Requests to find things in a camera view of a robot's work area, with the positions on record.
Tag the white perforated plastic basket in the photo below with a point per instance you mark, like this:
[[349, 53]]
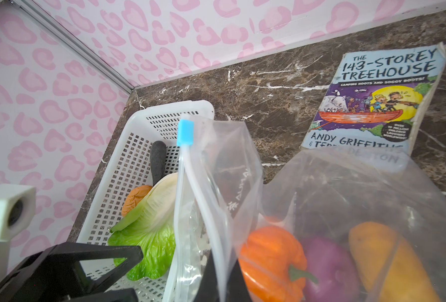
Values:
[[129, 167]]

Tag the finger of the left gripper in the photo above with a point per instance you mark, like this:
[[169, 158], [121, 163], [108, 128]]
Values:
[[56, 274]]

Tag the purple toy onion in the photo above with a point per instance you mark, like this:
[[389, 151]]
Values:
[[336, 273]]

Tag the green white toy cabbage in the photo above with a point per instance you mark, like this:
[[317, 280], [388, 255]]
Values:
[[150, 226]]

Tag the dark toy eggplant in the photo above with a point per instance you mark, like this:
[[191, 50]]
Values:
[[157, 161]]

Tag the Treehouse paperback book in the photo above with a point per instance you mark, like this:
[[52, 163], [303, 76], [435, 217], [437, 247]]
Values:
[[378, 99]]

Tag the orange toy pumpkin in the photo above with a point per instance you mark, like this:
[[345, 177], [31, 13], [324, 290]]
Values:
[[274, 265]]

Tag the clear zip top bag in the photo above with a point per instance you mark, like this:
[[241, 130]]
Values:
[[323, 192]]

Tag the yellow toy potato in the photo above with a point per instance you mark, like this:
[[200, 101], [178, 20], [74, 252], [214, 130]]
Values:
[[388, 266], [134, 197]]

